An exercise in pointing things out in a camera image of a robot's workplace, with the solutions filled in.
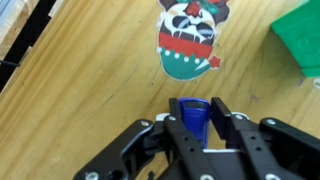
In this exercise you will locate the black metal bar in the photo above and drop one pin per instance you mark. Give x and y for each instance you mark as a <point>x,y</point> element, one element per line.
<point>26,36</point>

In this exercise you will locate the blue toy car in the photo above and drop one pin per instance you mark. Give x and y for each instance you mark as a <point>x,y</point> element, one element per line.
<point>196,123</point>

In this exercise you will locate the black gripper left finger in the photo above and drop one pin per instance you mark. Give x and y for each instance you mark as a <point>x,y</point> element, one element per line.
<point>180,146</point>

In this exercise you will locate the green treasure chest box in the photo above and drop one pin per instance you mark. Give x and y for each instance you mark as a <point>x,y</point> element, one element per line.
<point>300,36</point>

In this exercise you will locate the small cartoon sticker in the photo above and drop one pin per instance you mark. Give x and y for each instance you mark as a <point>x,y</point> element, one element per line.
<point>317,83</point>

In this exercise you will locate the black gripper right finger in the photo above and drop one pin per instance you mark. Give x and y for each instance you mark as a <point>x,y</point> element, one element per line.
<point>266,150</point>

